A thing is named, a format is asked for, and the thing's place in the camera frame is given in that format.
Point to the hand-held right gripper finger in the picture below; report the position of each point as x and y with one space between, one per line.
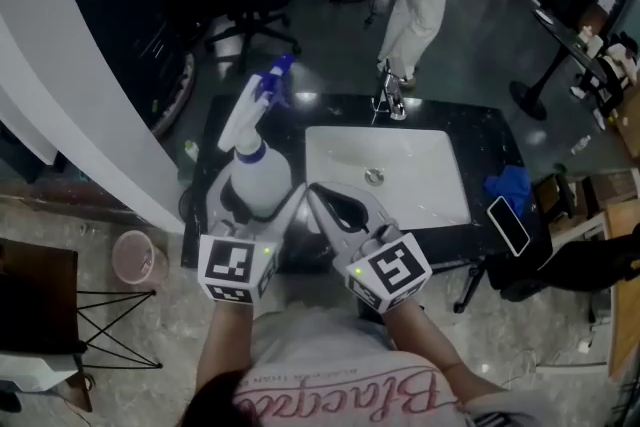
375 210
325 227

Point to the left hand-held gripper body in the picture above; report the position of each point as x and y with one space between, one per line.
230 265

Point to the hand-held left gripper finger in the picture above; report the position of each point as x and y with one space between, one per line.
216 202
286 212

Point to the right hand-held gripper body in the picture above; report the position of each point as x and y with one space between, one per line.
395 267

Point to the white spray bottle blue trigger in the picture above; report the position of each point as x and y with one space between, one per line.
260 175

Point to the person's left forearm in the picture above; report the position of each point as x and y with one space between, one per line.
225 345

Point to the person's right forearm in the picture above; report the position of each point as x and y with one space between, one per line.
425 345

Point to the clear plastic bottle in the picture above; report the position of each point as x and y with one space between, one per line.
581 143

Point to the chrome sink drain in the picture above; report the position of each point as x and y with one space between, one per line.
374 175

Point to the white sink basin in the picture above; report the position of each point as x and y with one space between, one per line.
400 165

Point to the pink plastic bin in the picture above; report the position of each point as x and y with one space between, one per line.
137 257

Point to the person's pink printed shirt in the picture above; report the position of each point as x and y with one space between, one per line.
325 365

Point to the white-edged smartphone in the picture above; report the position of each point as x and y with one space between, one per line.
508 226

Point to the chrome faucet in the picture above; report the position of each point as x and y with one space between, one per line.
392 90

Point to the blue cloth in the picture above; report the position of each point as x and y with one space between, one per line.
510 185

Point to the black swivel chair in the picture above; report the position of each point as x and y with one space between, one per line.
550 265

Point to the black cabinet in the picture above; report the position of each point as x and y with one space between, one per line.
130 15

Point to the black pedestal high table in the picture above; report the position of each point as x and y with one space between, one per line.
560 35

